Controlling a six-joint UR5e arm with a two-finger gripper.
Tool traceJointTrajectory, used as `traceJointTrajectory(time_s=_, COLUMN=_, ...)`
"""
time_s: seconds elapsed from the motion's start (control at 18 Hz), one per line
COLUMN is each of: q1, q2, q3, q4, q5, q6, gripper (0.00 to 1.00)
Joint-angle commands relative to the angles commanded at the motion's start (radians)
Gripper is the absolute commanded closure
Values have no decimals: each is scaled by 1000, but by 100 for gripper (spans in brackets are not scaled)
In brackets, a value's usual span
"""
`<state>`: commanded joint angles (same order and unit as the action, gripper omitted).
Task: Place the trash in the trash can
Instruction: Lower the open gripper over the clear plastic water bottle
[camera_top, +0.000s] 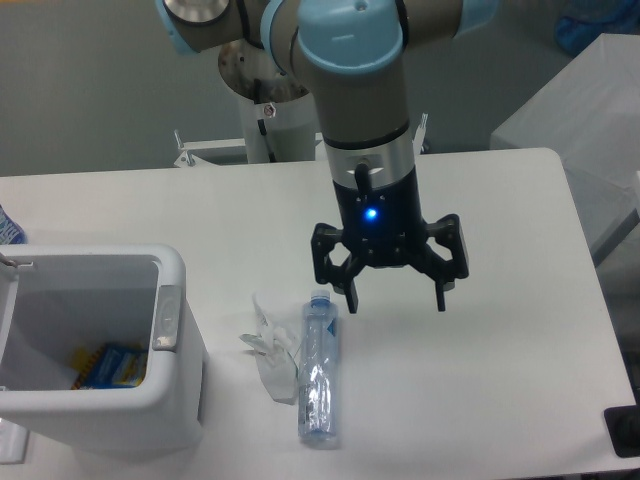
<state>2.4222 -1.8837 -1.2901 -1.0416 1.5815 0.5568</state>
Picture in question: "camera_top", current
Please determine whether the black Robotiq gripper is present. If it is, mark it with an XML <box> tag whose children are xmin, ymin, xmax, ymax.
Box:
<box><xmin>311</xmin><ymin>164</ymin><xmax>469</xmax><ymax>314</ymax></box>

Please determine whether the clear plastic water bottle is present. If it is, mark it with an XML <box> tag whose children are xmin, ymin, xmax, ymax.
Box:
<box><xmin>298</xmin><ymin>290</ymin><xmax>339</xmax><ymax>450</ymax></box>

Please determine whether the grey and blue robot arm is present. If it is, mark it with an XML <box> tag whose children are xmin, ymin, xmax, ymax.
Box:
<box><xmin>156</xmin><ymin>1</ymin><xmax>498</xmax><ymax>310</ymax></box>

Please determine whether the white plastic trash can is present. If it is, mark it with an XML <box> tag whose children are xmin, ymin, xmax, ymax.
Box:
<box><xmin>1</xmin><ymin>245</ymin><xmax>207</xmax><ymax>452</ymax></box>

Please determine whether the crumpled white plastic wrapper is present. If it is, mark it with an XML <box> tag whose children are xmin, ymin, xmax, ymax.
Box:
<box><xmin>240</xmin><ymin>290</ymin><xmax>302</xmax><ymax>405</ymax></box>

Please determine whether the grey cloth covered side table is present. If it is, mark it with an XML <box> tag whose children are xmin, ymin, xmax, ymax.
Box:
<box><xmin>490</xmin><ymin>34</ymin><xmax>639</xmax><ymax>264</ymax></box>

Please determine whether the black device at table edge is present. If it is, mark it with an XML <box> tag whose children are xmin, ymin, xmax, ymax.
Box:
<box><xmin>604</xmin><ymin>405</ymin><xmax>639</xmax><ymax>458</ymax></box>

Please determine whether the blue plastic bag in background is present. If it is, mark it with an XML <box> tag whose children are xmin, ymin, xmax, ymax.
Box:
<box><xmin>554</xmin><ymin>0</ymin><xmax>639</xmax><ymax>57</ymax></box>

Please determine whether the blue and yellow snack packet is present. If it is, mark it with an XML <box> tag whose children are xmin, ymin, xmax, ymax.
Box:
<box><xmin>71</xmin><ymin>343</ymin><xmax>148</xmax><ymax>390</ymax></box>

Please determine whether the blue patterned packet at left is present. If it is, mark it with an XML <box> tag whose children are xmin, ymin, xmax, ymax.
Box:
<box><xmin>0</xmin><ymin>206</ymin><xmax>28</xmax><ymax>245</ymax></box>

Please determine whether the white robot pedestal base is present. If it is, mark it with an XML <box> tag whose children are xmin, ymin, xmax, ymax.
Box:
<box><xmin>181</xmin><ymin>40</ymin><xmax>428</xmax><ymax>183</ymax></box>

